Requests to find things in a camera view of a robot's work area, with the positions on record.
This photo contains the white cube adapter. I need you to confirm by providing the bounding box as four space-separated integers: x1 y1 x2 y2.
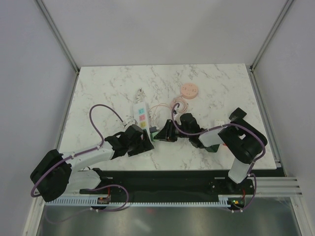
214 119 225 126

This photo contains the grey small charger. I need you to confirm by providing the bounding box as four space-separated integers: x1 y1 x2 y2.
149 126 158 133

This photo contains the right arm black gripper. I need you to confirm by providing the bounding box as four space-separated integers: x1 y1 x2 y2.
155 119 191 142

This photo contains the pink coiled socket cord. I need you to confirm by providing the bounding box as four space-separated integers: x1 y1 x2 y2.
169 96 189 111

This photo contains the dark green cube plug adapter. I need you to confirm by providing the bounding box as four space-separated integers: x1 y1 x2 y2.
205 144 220 153

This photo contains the white slotted cable duct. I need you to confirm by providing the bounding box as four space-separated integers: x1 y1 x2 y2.
46 193 245 207

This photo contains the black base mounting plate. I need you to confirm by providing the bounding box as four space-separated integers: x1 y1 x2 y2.
79 170 254 201

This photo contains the white power strip cord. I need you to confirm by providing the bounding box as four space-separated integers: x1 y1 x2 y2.
134 88 148 103

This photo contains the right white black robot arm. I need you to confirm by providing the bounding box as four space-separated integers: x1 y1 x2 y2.
166 108 268 194

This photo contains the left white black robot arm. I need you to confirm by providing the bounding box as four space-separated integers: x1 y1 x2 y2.
30 124 154 202

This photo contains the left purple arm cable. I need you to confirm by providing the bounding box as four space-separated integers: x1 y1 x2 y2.
30 104 130 224

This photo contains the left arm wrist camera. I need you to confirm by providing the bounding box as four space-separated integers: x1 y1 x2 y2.
123 118 137 127

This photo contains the black cube adapter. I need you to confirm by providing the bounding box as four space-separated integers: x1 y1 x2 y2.
229 108 247 121

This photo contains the white power strip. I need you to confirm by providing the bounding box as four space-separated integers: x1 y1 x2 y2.
133 102 150 133

